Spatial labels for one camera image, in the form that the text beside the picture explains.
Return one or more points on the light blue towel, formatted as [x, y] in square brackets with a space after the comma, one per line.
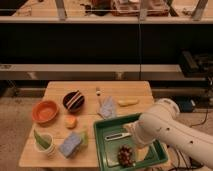
[107, 108]

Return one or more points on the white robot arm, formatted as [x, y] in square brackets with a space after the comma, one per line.
[158, 123]

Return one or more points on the dark striped bowl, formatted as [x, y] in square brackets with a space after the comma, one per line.
[73, 101]

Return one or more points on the red bowl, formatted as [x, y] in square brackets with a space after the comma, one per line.
[44, 111]

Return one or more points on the yellow banana toy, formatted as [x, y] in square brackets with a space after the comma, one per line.
[125, 103]

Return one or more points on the orange fruit toy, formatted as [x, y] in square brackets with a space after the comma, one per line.
[70, 121]

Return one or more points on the white dish brush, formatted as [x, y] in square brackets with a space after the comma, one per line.
[116, 136]

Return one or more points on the blue green sponge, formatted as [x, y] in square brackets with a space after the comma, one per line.
[74, 142]

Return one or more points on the green plastic tray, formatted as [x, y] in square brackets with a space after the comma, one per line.
[107, 151]

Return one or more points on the wooden table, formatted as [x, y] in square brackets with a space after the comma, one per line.
[56, 90]

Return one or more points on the brown pine cone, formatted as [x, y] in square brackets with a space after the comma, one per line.
[124, 156]

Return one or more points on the white cup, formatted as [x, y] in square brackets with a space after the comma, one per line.
[46, 152]

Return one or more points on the green leaf toy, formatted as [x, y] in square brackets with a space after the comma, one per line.
[41, 141]

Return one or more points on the black box on shelf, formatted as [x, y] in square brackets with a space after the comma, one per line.
[196, 65]

